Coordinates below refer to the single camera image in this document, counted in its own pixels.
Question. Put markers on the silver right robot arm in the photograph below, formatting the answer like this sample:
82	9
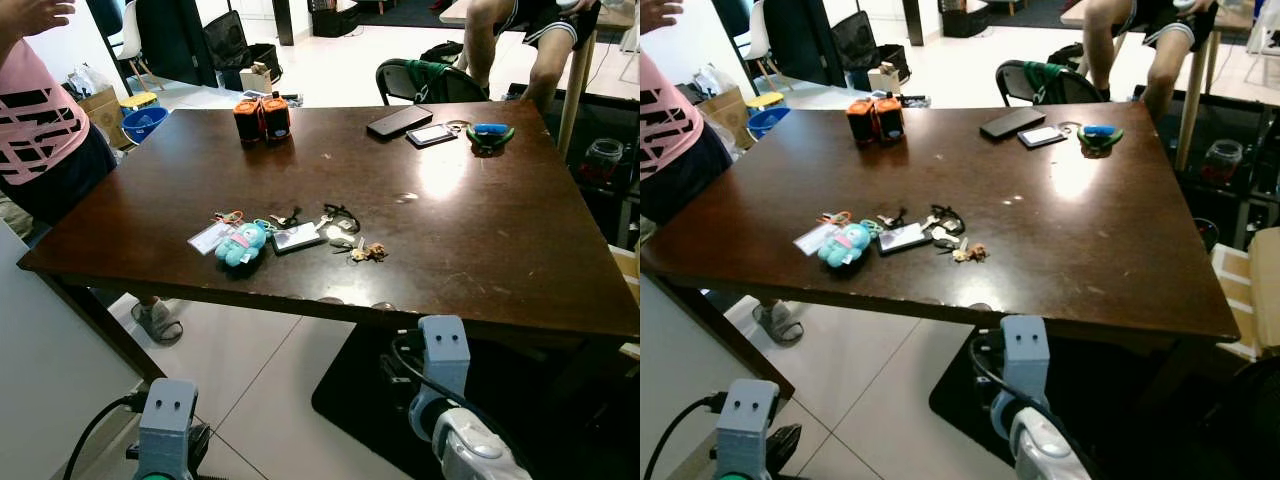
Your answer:
1040	455
475	450

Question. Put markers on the small key with white tag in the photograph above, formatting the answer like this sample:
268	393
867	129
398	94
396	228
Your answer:
343	240
945	238

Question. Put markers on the dark wooden table leg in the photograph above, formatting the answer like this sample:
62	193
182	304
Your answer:
105	325
730	340

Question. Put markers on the key with green head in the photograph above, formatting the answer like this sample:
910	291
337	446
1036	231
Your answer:
238	214
845	215

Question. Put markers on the white card badge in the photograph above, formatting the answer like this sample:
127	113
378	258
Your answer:
208	238
812	239

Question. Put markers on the black phone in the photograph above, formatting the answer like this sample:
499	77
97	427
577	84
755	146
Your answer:
1012	124
398	121

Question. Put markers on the pale cardboard box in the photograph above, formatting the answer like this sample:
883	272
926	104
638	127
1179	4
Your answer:
628	265
1250	290

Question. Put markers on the blue and green gadget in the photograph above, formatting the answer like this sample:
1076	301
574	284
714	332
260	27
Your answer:
490	132
1100	133

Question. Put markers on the orange and black device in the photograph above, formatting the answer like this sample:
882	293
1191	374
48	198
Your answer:
860	121
889	118
248	120
276	117

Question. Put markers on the green cloth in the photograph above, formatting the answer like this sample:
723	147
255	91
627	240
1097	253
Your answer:
425	75
1045	78

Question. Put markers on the black chair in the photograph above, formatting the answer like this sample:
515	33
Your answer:
470	88
1085	90

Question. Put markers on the black storage shelf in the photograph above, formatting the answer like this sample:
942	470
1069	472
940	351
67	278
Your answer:
615	205
1255	120

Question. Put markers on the small tan box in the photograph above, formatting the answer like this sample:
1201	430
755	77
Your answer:
884	80
257	80

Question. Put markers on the glass jar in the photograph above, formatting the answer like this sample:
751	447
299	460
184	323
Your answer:
603	160
1222	162

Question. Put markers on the blue plastic bowl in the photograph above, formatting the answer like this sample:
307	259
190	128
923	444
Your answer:
143	125
768	122

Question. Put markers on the light wooden table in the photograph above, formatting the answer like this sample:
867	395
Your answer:
1192	100
577	90

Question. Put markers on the black crate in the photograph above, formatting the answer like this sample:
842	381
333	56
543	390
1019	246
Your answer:
335	20
965	20

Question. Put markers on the seated person in black shorts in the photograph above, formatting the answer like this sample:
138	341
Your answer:
1100	40
480	40

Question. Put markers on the yellow plastic lid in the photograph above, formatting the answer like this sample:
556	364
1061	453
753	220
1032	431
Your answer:
765	99
138	100

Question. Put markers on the black bag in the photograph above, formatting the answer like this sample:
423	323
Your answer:
232	40
858	40

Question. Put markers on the plain brown cardboard box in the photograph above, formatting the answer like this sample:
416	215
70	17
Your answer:
725	110
103	112

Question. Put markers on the person in pink shirt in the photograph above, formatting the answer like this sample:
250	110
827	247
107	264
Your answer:
35	120
665	120

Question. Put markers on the clear plastic bag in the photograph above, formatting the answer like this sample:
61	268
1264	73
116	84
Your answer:
85	82
712	80

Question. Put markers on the white chair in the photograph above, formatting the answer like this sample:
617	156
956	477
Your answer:
758	35
131	35

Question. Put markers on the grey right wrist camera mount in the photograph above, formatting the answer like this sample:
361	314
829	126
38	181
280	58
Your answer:
443	350
1025	350

